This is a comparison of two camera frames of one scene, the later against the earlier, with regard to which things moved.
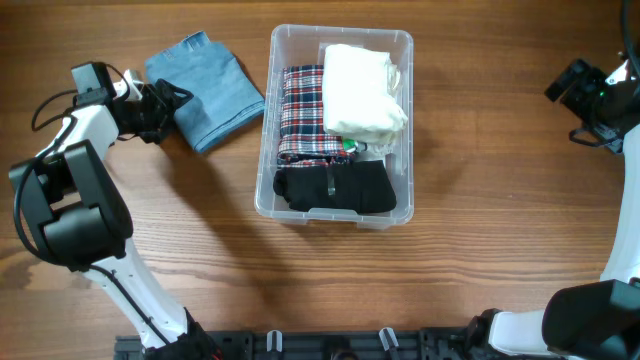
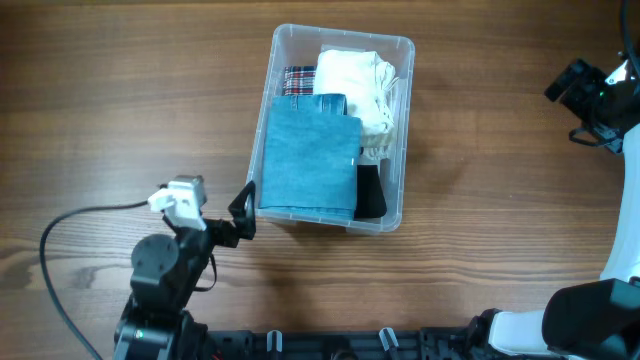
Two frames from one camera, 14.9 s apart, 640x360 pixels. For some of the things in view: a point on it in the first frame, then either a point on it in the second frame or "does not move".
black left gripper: (157, 93) → (244, 219)
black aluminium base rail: (323, 344) does not move
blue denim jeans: (224, 96) → (310, 157)
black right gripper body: (589, 99) does not move
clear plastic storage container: (336, 138) does not move
